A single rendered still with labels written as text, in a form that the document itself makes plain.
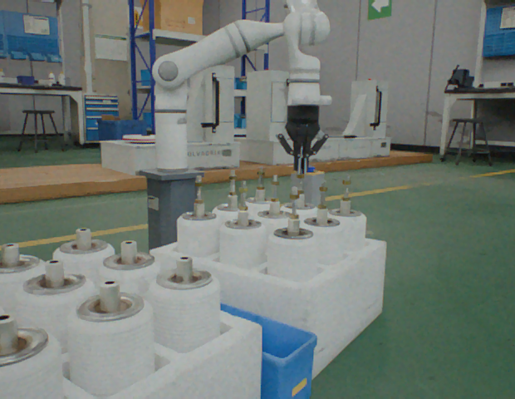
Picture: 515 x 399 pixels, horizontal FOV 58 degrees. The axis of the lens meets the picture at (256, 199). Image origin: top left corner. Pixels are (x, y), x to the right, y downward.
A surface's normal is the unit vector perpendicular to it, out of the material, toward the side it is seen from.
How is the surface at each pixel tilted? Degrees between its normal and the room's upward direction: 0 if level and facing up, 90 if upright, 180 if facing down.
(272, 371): 92
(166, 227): 90
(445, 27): 90
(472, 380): 0
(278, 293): 90
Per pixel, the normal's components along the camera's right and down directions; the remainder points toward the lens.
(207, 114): -0.78, 0.11
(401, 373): 0.02, -0.98
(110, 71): 0.63, 0.15
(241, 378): 0.80, 0.12
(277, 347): -0.59, 0.11
